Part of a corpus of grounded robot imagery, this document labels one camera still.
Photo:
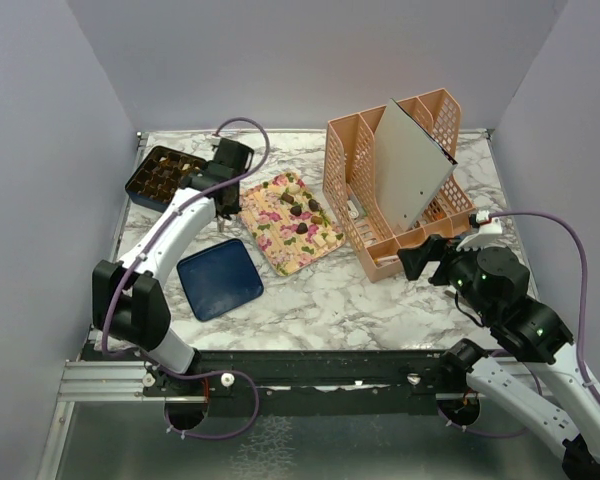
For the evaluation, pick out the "floral serving tray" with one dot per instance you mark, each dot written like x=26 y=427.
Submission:
x=273 y=228

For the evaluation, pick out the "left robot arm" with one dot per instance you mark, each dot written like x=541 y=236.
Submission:
x=128 y=302

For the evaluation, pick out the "grey board in organizer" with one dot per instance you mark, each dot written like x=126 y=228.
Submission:
x=410 y=167

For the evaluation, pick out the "blue chocolate box with insert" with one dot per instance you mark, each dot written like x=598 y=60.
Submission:
x=148 y=188

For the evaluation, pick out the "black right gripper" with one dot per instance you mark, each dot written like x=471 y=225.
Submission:
x=434 y=247

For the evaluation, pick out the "peach plastic desk organizer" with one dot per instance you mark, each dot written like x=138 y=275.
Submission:
x=349 y=182

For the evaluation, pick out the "blue box lid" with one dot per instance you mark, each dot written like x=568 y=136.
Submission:
x=219 y=279

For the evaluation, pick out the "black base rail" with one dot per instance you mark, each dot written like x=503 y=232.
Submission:
x=318 y=383

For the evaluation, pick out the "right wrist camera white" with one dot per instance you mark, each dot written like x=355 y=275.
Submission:
x=485 y=230

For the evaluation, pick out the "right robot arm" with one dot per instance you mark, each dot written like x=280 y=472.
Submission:
x=494 y=283

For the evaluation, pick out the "white rectangular chocolate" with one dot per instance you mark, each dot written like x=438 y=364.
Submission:
x=321 y=241

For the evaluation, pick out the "glue stick with yellow cap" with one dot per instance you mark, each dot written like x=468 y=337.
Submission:
x=386 y=259

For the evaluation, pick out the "brown rectangular chocolate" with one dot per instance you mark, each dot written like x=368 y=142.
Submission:
x=287 y=198

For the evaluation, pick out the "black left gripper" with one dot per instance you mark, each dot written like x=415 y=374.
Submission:
x=233 y=209

